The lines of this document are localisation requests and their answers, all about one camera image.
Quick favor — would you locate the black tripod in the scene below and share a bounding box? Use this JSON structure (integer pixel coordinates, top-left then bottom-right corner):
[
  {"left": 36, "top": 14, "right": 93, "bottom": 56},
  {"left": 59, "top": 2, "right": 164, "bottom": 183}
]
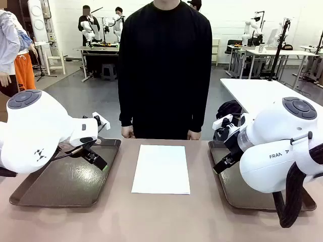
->
[{"left": 34, "top": 37, "right": 58, "bottom": 82}]

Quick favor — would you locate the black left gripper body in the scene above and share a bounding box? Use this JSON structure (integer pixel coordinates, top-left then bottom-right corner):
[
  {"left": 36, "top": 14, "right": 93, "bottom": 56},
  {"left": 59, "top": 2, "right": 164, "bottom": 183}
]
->
[{"left": 58, "top": 140, "right": 98, "bottom": 155}]

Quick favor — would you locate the person in black sweater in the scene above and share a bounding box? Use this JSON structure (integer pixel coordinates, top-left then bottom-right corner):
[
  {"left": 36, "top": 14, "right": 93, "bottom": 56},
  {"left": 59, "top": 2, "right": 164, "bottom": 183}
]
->
[{"left": 118, "top": 0, "right": 212, "bottom": 141}]

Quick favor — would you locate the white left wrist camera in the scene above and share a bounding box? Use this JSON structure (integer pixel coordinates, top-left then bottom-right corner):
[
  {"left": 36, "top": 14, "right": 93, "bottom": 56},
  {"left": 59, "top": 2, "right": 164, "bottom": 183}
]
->
[{"left": 92, "top": 112, "right": 111, "bottom": 131}]

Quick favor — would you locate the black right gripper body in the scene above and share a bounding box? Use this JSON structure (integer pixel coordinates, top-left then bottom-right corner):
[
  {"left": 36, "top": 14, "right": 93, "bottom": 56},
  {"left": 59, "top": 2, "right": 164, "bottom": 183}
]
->
[{"left": 217, "top": 123, "right": 244, "bottom": 157}]

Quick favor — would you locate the small white side table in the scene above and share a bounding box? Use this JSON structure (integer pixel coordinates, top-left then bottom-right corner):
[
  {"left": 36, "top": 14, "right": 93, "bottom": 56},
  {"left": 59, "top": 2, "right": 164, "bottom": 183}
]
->
[{"left": 34, "top": 41, "right": 52, "bottom": 69}]

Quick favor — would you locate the mannequin in striped shirt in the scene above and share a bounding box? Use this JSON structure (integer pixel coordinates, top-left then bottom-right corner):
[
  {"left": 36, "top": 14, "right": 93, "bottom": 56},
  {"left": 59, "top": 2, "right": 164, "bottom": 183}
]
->
[{"left": 0, "top": 9, "right": 21, "bottom": 98}]

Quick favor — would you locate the grey top workbench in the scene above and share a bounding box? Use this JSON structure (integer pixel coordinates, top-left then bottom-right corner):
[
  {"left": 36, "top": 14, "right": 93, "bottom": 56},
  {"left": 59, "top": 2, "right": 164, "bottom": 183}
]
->
[{"left": 76, "top": 45, "right": 121, "bottom": 83}]

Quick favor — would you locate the white A4 paper stack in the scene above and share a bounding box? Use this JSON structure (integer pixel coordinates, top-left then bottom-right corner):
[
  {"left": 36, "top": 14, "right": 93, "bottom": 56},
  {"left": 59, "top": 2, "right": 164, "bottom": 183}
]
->
[{"left": 131, "top": 144, "right": 191, "bottom": 195}]

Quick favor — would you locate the black bag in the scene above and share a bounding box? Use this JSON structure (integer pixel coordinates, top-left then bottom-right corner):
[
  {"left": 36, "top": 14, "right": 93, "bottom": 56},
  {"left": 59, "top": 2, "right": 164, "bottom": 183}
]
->
[{"left": 216, "top": 100, "right": 243, "bottom": 122}]

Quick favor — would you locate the white wooden step stool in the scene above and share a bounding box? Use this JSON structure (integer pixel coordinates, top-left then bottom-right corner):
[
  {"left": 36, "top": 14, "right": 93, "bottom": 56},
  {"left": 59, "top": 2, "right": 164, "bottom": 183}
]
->
[{"left": 46, "top": 51, "right": 67, "bottom": 76}]

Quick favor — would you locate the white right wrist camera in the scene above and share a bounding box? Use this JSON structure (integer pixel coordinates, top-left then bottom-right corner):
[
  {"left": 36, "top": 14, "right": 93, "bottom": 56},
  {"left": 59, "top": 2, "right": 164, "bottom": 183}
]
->
[{"left": 212, "top": 113, "right": 247, "bottom": 132}]

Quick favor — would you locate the background person in white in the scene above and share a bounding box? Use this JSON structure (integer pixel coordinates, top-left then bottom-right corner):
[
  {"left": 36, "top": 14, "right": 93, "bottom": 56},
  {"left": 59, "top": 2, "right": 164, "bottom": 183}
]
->
[{"left": 115, "top": 7, "right": 125, "bottom": 42}]

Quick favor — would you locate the white monitor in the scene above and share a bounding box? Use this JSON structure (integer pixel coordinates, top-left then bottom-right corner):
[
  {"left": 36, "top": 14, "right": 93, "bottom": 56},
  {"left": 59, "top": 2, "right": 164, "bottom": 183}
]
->
[{"left": 266, "top": 28, "right": 279, "bottom": 48}]

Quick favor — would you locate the black office chair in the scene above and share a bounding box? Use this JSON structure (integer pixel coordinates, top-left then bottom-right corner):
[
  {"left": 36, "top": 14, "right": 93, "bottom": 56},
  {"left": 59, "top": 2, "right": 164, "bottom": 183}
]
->
[{"left": 224, "top": 39, "right": 243, "bottom": 55}]

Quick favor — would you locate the person's left forearm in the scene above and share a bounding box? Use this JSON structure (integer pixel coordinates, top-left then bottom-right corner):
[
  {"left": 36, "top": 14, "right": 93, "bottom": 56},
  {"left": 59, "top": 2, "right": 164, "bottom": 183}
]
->
[{"left": 188, "top": 85, "right": 210, "bottom": 133}]

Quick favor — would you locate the large white table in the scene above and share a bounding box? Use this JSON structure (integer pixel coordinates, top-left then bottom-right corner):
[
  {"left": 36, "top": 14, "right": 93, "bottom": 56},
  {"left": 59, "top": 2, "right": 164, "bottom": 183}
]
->
[{"left": 219, "top": 78, "right": 323, "bottom": 116}]

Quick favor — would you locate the grey plastic stool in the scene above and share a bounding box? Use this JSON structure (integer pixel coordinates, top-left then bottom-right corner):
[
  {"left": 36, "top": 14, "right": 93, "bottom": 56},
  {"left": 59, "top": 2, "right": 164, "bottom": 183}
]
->
[{"left": 100, "top": 63, "right": 118, "bottom": 82}]

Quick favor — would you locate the background person with dark hair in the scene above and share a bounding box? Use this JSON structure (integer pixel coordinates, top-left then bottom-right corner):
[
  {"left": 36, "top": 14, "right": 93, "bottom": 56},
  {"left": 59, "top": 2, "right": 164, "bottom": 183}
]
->
[{"left": 188, "top": 0, "right": 202, "bottom": 12}]

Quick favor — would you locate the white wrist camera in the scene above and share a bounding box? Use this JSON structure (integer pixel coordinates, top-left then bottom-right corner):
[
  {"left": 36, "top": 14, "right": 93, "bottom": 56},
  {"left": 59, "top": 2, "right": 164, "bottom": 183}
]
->
[
  {"left": 92, "top": 112, "right": 111, "bottom": 131},
  {"left": 212, "top": 113, "right": 247, "bottom": 132}
]

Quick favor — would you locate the brown apron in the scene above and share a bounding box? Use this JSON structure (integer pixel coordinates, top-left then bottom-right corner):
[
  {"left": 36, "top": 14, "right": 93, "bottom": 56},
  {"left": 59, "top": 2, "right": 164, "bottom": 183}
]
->
[{"left": 0, "top": 92, "right": 10, "bottom": 123}]

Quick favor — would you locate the black pole stand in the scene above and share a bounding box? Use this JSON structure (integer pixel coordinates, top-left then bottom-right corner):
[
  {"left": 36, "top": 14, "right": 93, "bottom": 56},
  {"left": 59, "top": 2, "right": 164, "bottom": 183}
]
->
[{"left": 267, "top": 19, "right": 291, "bottom": 82}]

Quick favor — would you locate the person's right hand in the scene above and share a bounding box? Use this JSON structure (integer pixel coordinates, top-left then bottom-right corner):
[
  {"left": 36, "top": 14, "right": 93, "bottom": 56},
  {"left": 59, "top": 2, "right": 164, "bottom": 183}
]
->
[{"left": 121, "top": 126, "right": 134, "bottom": 139}]

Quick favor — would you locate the white standing air conditioner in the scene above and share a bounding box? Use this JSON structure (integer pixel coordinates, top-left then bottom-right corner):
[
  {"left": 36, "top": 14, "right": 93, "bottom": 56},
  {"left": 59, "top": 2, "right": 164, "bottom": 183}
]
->
[{"left": 27, "top": 0, "right": 49, "bottom": 43}]

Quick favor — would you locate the person's right forearm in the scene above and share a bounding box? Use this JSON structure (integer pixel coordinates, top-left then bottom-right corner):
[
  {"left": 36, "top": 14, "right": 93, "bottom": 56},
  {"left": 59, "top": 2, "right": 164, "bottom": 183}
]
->
[{"left": 118, "top": 83, "right": 134, "bottom": 128}]

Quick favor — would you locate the white drawer cabinet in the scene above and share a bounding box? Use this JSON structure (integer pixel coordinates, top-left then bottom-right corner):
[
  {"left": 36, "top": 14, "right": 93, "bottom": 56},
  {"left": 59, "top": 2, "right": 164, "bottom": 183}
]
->
[{"left": 211, "top": 37, "right": 222, "bottom": 67}]

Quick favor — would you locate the brown plastic serving tray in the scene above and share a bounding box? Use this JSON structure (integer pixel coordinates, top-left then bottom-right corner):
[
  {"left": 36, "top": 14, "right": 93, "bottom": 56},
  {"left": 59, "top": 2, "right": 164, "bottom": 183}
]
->
[
  {"left": 9, "top": 138, "right": 122, "bottom": 209},
  {"left": 208, "top": 140, "right": 317, "bottom": 212}
]

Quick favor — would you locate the background person in black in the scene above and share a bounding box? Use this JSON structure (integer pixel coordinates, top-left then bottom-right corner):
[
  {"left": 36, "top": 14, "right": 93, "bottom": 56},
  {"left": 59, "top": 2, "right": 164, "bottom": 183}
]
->
[{"left": 78, "top": 5, "right": 100, "bottom": 47}]

